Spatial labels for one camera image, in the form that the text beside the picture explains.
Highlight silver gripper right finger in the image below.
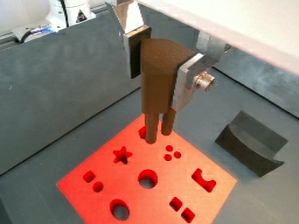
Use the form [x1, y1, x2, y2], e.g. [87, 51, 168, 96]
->
[172, 31, 229, 111]

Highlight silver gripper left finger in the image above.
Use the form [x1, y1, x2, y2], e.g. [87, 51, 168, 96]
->
[113, 0, 152, 79]

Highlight brown three prong peg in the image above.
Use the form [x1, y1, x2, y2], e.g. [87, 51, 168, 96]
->
[140, 38, 194, 144]

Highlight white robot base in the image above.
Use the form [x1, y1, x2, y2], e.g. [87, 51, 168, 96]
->
[11, 0, 95, 43]

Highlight dark grey curved block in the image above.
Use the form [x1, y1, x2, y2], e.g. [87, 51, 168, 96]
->
[214, 111, 288, 177]

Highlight red shape sorting board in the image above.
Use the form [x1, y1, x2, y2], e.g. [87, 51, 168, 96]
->
[57, 117, 237, 224]

